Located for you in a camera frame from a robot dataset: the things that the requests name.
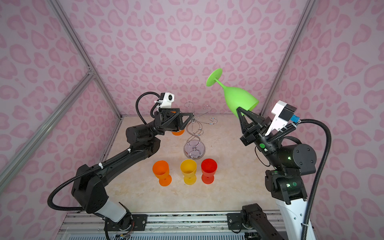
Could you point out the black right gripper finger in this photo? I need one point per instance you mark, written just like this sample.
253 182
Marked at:
242 115
256 122

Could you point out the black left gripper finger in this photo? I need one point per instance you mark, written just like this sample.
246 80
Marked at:
179 122
168 113

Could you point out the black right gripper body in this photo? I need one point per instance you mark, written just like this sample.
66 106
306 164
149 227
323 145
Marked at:
253 137

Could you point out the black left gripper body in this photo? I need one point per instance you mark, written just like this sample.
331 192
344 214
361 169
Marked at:
167 130

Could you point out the orange wine glass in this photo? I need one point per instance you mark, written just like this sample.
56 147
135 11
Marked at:
162 172
179 133

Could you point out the green plastic wine glass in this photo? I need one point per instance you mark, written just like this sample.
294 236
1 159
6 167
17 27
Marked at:
235 97

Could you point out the yellow plastic wine glass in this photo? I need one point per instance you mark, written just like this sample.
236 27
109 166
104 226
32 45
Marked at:
189 168

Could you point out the red plastic wine glass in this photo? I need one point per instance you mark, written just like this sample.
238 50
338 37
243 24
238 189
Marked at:
209 168

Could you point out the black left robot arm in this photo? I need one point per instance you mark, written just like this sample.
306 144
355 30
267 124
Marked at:
89 187

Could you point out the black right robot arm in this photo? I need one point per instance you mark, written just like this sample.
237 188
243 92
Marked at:
291 160

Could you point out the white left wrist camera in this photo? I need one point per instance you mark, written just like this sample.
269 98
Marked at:
165 101

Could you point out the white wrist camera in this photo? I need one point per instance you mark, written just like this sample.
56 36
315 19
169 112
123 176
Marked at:
165 101
283 113

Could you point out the chrome wire wine glass rack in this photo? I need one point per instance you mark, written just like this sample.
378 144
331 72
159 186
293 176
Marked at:
194 148

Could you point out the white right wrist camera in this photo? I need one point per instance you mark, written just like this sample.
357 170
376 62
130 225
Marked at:
283 113

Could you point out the aluminium frame strut left diagonal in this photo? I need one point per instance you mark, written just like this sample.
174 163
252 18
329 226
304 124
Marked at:
23 155

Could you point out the aluminium frame post back right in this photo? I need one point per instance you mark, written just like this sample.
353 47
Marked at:
306 15

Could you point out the aluminium frame post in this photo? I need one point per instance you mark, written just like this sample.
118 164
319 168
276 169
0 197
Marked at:
306 15
80 48

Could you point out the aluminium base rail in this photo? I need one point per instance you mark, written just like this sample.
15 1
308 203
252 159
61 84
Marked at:
161 226

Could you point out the aluminium frame post back left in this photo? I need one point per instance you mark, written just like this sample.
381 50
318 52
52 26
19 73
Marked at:
80 48

